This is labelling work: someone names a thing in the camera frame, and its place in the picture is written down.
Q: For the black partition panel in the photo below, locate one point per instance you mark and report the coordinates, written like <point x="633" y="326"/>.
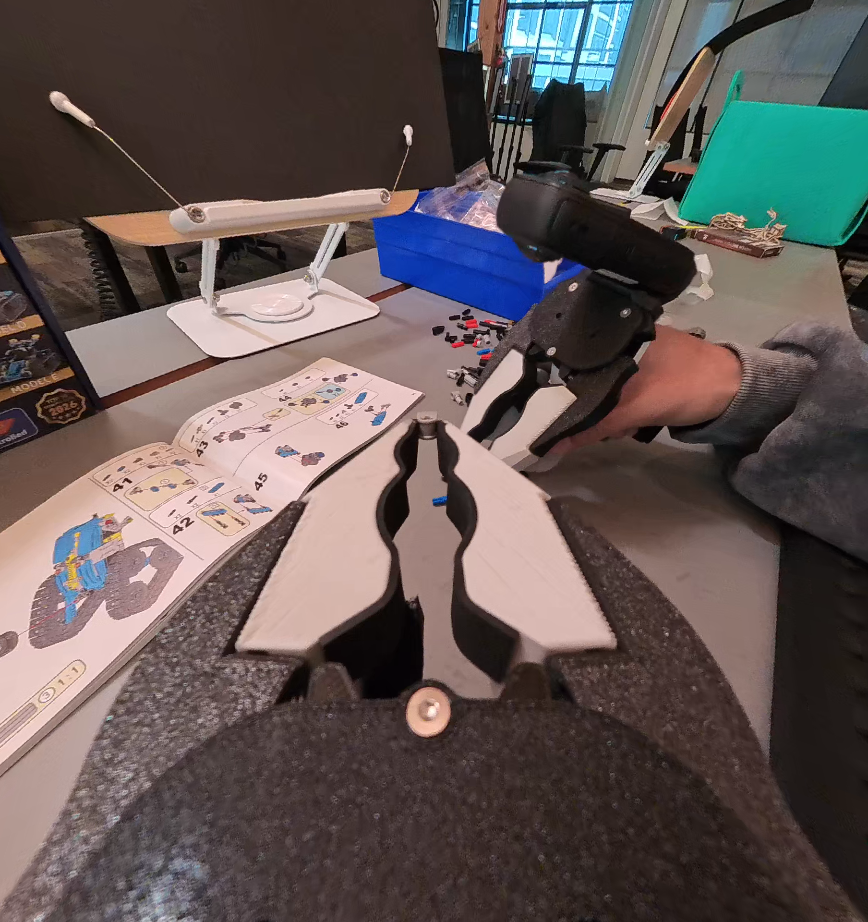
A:
<point x="225" y="86"/>

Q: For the white folding stand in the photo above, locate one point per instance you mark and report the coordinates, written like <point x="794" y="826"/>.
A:
<point x="275" y="212"/>
<point x="646" y="169"/>

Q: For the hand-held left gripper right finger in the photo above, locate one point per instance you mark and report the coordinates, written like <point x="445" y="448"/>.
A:
<point x="535" y="569"/>

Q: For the wooden board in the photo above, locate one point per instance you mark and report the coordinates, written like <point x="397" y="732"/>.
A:
<point x="682" y="93"/>

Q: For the window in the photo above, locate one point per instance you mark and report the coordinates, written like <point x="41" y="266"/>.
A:
<point x="549" y="36"/>

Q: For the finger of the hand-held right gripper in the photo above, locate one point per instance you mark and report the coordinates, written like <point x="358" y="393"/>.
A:
<point x="495" y="392"/>
<point x="538" y="425"/>

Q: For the person's right hand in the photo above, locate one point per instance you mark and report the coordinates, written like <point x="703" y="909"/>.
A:
<point x="686" y="382"/>

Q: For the green felt bag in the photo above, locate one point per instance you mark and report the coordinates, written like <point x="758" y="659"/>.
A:
<point x="779" y="166"/>

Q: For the grey desk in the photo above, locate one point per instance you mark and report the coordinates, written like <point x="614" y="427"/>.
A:
<point x="657" y="518"/>

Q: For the white paper sheet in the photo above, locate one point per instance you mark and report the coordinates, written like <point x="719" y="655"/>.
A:
<point x="657" y="210"/>

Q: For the black office chair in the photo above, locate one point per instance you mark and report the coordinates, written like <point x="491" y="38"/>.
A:
<point x="567" y="122"/>

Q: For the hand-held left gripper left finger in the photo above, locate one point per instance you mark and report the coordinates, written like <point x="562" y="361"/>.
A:
<point x="319" y="562"/>

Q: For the pile of small building pieces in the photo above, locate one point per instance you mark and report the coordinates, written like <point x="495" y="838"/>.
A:
<point x="470" y="335"/>

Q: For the bundle of clear plastic bags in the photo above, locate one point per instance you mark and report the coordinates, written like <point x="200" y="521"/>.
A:
<point x="463" y="205"/>

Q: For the open instruction booklet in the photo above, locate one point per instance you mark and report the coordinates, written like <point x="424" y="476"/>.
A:
<point x="189" y="446"/>

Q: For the wooden top desk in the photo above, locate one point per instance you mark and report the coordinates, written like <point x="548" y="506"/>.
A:
<point x="131" y="230"/>

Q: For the person's right forearm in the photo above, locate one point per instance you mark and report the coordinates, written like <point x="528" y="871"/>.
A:
<point x="816" y="432"/>

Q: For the blue storage bin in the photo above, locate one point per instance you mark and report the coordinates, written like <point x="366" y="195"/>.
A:
<point x="463" y="252"/>

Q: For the twine bundle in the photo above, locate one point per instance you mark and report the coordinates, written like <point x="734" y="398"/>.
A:
<point x="751" y="223"/>

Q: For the dark blue toy box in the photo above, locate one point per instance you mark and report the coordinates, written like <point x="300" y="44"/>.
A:
<point x="16" y="346"/>

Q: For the grey connector piece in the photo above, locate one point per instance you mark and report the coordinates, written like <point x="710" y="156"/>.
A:
<point x="425" y="426"/>

